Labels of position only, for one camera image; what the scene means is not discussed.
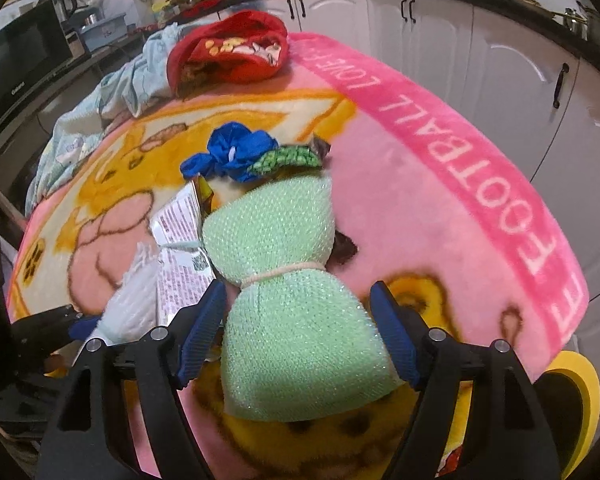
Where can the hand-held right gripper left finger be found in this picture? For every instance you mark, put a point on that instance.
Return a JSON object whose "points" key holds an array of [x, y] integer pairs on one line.
{"points": [[202, 330]]}

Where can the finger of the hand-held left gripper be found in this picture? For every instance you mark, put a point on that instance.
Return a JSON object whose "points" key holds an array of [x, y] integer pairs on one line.
{"points": [[82, 330]]}

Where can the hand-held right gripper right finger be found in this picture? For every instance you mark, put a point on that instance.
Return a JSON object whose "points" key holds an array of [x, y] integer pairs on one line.
{"points": [[395, 330]]}

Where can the green sponge cloth bundle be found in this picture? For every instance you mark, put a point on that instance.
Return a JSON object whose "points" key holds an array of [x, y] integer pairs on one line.
{"points": [[290, 350]]}

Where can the green pea snack packet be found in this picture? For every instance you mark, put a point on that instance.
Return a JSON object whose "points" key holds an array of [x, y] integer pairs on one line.
{"points": [[290, 156]]}

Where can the yellow rimmed trash bin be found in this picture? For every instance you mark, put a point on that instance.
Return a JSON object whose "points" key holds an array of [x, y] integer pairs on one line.
{"points": [[585, 410]]}

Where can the silver red snack packet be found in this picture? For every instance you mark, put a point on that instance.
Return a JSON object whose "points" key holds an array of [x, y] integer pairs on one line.
{"points": [[180, 230]]}

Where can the printed pink blanket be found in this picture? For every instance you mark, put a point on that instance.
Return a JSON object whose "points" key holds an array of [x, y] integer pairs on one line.
{"points": [[430, 185]]}

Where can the light blue printed cloth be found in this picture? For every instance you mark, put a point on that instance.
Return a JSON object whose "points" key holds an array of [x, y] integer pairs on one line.
{"points": [[80, 130]]}

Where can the black microwave oven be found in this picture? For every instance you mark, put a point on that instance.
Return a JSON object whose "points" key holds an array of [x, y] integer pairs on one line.
{"points": [[25, 60]]}

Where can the pale blue plastic box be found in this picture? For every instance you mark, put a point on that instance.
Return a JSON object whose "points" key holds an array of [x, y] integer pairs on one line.
{"points": [[102, 30]]}

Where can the red embroidered cloth bag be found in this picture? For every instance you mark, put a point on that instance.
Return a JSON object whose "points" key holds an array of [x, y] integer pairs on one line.
{"points": [[240, 25]]}

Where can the red counter cloth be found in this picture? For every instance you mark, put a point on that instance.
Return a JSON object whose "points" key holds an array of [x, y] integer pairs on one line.
{"points": [[200, 7]]}

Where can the black electric kettle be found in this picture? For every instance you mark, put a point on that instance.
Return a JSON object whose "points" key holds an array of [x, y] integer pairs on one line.
{"points": [[62, 0]]}

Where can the steel cooking pot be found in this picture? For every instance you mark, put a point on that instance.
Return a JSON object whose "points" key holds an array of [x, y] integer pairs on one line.
{"points": [[595, 30]]}

